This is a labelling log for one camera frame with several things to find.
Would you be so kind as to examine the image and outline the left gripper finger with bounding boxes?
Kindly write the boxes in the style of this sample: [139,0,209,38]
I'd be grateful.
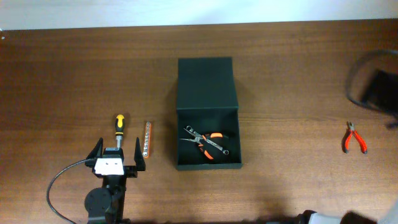
[134,138,146,172]
[86,138,103,159]

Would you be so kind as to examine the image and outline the orange black needle-nose pliers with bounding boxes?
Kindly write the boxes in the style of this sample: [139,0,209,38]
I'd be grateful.
[180,133,229,160]

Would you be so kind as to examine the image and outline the silver ratchet wrench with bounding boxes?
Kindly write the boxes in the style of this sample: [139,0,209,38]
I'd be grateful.
[180,126,229,159]

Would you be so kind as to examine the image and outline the red handled cutting pliers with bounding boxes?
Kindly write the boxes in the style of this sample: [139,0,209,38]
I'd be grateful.
[341,121,368,155]

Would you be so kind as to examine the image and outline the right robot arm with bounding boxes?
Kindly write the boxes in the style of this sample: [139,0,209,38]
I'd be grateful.
[298,70,397,224]

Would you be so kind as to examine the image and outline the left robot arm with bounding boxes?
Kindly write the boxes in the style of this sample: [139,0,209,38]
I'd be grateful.
[85,138,146,224]

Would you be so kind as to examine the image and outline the yellow black screwdriver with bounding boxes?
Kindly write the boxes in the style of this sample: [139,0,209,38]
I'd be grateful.
[115,114,125,148]

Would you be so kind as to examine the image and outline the black open box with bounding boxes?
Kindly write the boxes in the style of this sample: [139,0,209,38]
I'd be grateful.
[176,57,243,170]

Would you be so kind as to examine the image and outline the orange socket bit rail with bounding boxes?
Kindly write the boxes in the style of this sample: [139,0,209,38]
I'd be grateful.
[142,121,152,158]

